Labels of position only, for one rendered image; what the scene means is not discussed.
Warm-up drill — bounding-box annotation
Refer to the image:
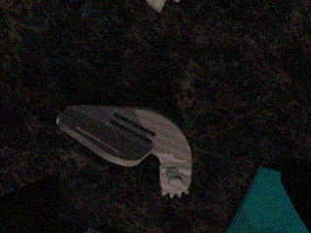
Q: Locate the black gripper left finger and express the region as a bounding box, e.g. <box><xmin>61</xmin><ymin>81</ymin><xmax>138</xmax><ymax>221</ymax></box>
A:
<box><xmin>0</xmin><ymin>175</ymin><xmax>62</xmax><ymax>233</ymax></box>

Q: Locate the teal flat rectangular plate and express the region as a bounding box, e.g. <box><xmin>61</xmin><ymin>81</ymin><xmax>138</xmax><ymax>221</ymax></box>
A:
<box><xmin>225</xmin><ymin>164</ymin><xmax>310</xmax><ymax>233</ymax></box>

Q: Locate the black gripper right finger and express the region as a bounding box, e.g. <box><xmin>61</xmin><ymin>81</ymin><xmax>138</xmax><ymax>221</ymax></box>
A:
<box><xmin>280</xmin><ymin>158</ymin><xmax>311</xmax><ymax>233</ymax></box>

